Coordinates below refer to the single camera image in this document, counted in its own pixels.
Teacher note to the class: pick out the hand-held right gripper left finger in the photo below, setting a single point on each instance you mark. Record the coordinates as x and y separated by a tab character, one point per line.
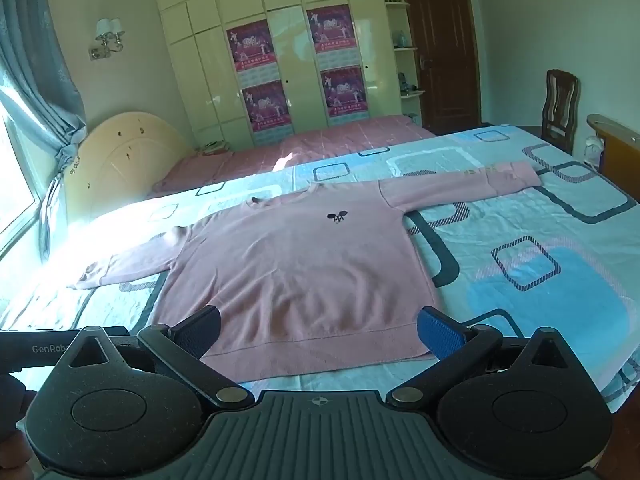
197	332

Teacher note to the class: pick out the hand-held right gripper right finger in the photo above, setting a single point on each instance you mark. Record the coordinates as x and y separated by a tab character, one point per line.
440	332

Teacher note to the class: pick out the pink sweater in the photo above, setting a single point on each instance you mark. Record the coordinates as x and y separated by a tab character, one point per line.
300	270

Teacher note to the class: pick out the blue patterned bed sheet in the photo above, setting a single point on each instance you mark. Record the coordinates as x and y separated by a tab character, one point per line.
525	270

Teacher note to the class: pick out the window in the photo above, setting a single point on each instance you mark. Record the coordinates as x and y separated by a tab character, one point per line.
15	170

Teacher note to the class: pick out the stack of books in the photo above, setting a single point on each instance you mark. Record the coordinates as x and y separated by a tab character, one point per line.
215	147

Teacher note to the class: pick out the cream wooden headboard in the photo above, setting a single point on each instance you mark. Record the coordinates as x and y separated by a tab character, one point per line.
120	160

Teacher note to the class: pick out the pink bedspread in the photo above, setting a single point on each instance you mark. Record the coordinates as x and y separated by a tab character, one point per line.
320	145

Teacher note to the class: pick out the cream corner shelf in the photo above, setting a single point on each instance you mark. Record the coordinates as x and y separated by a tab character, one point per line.
407	95

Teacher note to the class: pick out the dark wooden chair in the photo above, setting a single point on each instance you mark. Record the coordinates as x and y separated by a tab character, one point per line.
560	105

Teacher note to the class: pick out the cream wardrobe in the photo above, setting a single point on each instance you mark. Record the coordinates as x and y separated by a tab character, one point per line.
210	60

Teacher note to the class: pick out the brown wooden door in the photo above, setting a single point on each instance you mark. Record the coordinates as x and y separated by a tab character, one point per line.
442	50

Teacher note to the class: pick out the blue curtain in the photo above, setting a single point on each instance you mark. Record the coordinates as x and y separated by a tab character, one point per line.
45	60

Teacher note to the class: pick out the blue glass bottle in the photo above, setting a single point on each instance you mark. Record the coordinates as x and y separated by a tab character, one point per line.
400	38

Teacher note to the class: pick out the purple wall poster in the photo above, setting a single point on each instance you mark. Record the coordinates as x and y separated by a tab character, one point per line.
345	90
250	47
267	105
331	30

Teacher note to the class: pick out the twin shade wall lamp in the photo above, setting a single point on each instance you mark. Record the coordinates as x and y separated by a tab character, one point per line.
107	35

